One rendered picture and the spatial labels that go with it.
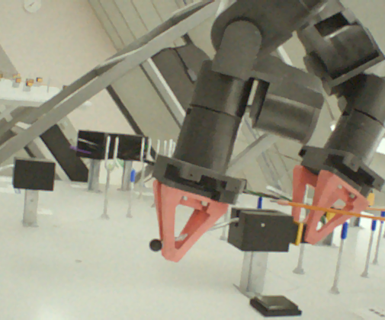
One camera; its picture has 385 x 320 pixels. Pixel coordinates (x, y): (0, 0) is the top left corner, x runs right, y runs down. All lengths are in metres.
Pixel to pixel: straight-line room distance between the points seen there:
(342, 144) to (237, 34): 0.19
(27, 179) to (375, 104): 0.49
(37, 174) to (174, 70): 0.91
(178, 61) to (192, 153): 1.13
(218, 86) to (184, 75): 1.11
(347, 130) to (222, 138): 0.15
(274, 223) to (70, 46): 7.77
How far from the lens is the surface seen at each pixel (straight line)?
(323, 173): 0.54
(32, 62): 8.09
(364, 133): 0.57
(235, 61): 0.46
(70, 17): 8.22
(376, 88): 0.59
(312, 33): 0.61
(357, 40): 0.61
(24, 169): 0.76
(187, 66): 1.61
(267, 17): 0.45
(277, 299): 0.52
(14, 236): 0.70
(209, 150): 0.48
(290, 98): 0.50
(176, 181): 0.49
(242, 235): 0.52
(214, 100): 0.49
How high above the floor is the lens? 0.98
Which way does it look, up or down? 15 degrees up
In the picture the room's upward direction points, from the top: 52 degrees clockwise
